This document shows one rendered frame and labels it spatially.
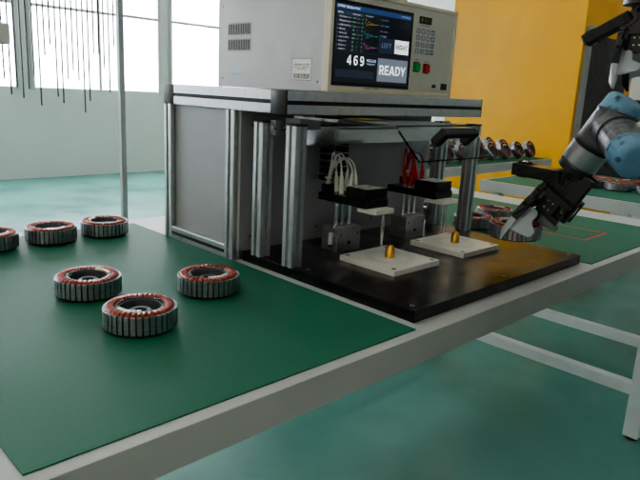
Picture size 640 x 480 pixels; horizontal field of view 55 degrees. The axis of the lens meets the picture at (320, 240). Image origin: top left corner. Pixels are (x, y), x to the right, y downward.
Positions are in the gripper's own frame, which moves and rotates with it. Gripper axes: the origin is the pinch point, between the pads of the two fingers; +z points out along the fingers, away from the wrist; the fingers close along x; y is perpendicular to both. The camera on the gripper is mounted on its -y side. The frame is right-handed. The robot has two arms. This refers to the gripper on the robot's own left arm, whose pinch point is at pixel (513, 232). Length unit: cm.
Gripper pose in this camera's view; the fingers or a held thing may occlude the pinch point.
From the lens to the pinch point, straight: 143.0
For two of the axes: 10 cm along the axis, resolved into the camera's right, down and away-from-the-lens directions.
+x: 7.2, -1.2, 6.9
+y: 5.7, 6.6, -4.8
